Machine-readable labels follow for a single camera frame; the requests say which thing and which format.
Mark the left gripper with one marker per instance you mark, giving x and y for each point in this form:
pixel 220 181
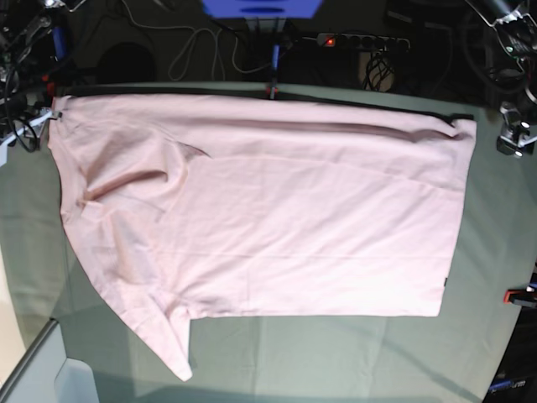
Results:
pixel 515 138

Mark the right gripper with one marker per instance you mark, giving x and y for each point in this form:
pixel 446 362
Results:
pixel 30 129

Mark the pink t-shirt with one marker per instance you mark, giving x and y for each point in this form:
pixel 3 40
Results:
pixel 182 207

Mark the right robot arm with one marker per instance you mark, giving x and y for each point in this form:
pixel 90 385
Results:
pixel 36 45

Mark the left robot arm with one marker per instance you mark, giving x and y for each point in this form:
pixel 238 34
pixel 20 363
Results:
pixel 515 31

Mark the red black clamp left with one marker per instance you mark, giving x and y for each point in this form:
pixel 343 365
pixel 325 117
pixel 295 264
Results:
pixel 60 46

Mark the red black clamp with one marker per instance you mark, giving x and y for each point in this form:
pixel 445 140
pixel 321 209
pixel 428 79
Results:
pixel 525 297
pixel 274 64
pixel 60 46

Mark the black round floor object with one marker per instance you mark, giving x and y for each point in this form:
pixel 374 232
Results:
pixel 126 62

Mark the red black clamp right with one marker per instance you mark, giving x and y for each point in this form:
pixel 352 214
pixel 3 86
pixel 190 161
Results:
pixel 525 297

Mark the black power strip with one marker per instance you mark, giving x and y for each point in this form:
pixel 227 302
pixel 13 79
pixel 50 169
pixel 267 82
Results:
pixel 363 42

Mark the red black clamp centre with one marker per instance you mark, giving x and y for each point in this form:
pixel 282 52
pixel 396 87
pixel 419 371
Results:
pixel 274 64

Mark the white plastic bin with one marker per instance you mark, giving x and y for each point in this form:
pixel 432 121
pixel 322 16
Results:
pixel 46 374

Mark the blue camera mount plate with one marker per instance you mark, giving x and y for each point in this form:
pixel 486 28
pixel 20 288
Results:
pixel 261 8

